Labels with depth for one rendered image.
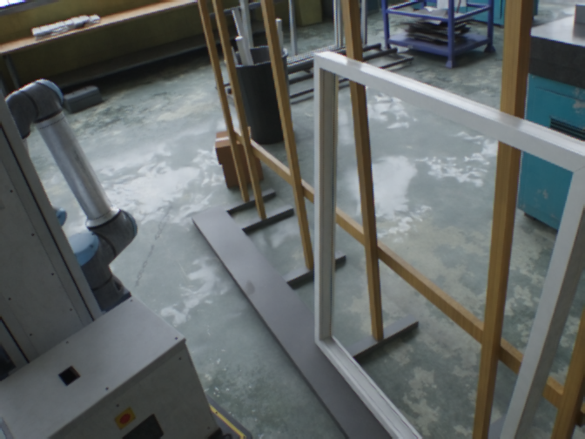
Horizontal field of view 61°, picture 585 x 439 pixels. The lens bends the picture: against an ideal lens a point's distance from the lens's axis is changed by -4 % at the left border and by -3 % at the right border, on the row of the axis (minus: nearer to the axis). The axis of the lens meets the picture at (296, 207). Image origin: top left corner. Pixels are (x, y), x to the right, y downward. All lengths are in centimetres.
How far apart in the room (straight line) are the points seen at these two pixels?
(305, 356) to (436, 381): 64
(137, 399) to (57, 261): 54
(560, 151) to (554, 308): 38
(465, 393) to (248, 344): 111
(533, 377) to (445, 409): 103
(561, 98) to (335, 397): 193
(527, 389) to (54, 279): 151
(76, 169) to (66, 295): 48
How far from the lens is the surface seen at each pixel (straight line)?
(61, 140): 206
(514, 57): 131
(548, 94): 311
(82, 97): 721
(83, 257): 205
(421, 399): 249
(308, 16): 915
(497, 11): 790
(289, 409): 250
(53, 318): 198
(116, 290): 216
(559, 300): 133
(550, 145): 121
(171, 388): 180
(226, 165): 413
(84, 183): 210
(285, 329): 275
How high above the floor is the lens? 200
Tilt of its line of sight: 32 degrees down
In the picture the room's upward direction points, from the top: 10 degrees counter-clockwise
